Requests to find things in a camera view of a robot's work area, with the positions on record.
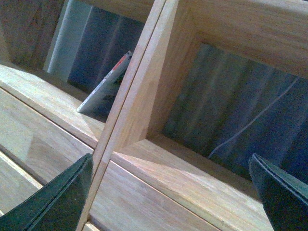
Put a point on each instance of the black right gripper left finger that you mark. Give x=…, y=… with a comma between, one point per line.
x=57, y=206

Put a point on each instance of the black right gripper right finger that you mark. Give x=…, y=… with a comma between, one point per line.
x=284, y=197

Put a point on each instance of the white red spine book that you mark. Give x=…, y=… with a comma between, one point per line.
x=102, y=97

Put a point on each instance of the white vertical pole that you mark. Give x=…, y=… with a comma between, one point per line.
x=67, y=37

